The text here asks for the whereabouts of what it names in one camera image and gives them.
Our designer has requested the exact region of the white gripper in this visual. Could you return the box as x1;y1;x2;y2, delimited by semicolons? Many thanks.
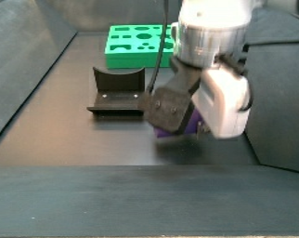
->
192;67;250;139

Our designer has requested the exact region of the purple cylinder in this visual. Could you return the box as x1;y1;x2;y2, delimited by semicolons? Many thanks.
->
153;110;202;138

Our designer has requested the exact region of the black curved cradle stand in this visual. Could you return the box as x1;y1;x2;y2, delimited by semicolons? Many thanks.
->
86;68;145;116

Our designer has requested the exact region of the green foam shape-sorter block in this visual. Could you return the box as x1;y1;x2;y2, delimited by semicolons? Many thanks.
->
104;24;162;69

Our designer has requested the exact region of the black cable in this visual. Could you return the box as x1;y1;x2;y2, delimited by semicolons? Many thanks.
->
145;0;170;94

